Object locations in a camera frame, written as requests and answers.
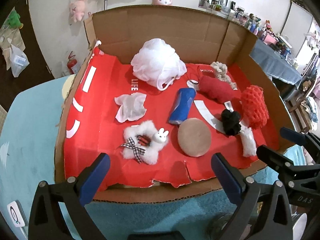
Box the white fluffy strip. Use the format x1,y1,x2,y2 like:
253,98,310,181
240,126,257,157

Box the red mesh net sponge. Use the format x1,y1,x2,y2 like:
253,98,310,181
241,85,269,129

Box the black scrunchie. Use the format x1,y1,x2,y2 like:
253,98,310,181
221,109,241,136

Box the round beige powder puff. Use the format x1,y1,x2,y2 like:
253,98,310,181
177,118,212,158

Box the red fuzzy soft object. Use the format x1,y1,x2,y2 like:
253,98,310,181
199,75,240,104

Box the beige crochet scrunchie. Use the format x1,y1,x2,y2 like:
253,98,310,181
210,62,237,90

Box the blue sponge roll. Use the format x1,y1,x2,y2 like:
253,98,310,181
169,87,196,125

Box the white fluffy bunny hair clip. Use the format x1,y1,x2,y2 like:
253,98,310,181
120,120,169,165

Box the white tissue cloth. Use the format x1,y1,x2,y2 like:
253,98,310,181
114,92,147,123

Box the white mesh bath pouf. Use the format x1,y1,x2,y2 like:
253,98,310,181
131,38,187,91

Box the white round device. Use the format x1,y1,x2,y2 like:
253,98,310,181
7,200,28,228

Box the wooden chair with clothes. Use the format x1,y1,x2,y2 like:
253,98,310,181
287,79,319,133

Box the glass jar metal lid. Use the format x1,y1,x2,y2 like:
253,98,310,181
206,213,307,239

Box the table with grey cloth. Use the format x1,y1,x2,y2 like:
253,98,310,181
250,40,302,87

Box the white wardrobe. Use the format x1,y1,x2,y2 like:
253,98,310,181
280,2,313,57

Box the cardboard box red lining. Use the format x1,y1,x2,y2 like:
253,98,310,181
55,5,294,203

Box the red fire extinguisher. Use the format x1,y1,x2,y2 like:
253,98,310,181
67,51,78,74

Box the clear plastic bag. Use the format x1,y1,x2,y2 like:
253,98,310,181
9,45,29,77

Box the green plush toy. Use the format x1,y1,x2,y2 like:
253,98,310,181
7,10,23,29

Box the pink bunny plush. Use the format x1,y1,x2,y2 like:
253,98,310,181
69,0,87,23

